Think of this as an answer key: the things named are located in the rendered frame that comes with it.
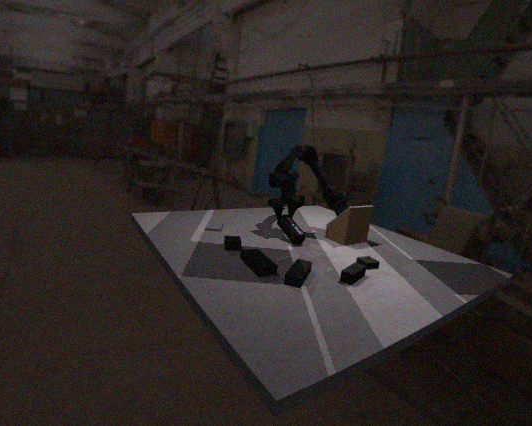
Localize dark grey controller unit with green rocker switches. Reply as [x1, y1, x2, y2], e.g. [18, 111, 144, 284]
[277, 214, 306, 245]

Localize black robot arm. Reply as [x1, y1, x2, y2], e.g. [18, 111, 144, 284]
[269, 145, 348, 216]

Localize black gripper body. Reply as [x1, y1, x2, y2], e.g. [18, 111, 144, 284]
[268, 187, 297, 208]

